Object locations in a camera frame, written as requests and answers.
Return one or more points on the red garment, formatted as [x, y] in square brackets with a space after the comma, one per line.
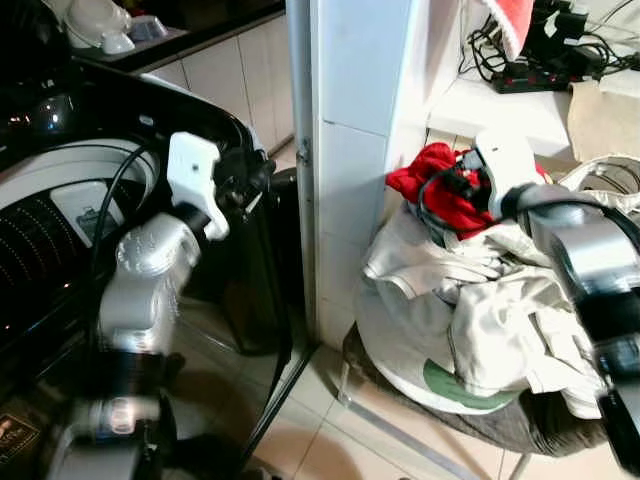
[410, 182]

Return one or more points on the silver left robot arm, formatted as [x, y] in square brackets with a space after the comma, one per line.
[150, 262]

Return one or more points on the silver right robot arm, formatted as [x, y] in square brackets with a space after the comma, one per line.
[590, 262]

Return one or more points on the black top-load washing machine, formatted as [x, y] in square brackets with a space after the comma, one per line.
[250, 300]

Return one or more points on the white shelf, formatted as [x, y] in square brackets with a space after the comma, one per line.
[500, 112]

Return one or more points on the black power strip red switches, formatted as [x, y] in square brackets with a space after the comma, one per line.
[540, 80]

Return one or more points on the cream white garment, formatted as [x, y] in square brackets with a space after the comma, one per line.
[500, 320]

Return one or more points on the beige folded cloth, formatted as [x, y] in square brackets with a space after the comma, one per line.
[600, 120]

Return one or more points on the dark kitchen countertop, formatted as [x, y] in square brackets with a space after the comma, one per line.
[220, 20]

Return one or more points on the red white hanging cloth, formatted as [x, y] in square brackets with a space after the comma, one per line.
[515, 25]

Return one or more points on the black charger unit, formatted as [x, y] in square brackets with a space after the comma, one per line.
[560, 35]

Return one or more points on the small grey container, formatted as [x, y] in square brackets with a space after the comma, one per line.
[148, 30]

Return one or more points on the white rice cooker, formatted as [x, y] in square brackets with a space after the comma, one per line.
[95, 20]

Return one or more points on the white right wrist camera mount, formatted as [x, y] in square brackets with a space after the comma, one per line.
[505, 160]

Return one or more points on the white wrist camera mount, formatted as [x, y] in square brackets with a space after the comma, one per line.
[195, 165]
[505, 160]

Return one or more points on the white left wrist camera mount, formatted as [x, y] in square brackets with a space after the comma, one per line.
[195, 165]

